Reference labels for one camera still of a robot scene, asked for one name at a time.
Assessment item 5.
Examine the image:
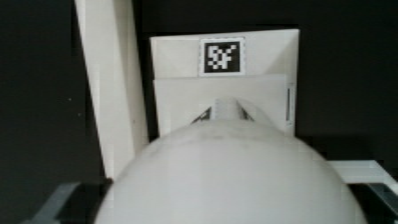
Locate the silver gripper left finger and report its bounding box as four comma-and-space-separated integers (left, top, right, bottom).
19, 183, 77, 224

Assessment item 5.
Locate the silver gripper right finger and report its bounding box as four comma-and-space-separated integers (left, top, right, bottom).
365, 183, 398, 224

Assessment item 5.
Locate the white lamp bulb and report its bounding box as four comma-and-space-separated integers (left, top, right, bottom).
93, 98, 367, 224

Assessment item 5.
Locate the white lamp base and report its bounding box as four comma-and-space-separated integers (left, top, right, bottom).
150, 29, 299, 134

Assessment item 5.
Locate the white U-shaped fence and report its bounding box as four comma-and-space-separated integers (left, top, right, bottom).
72, 0, 398, 184

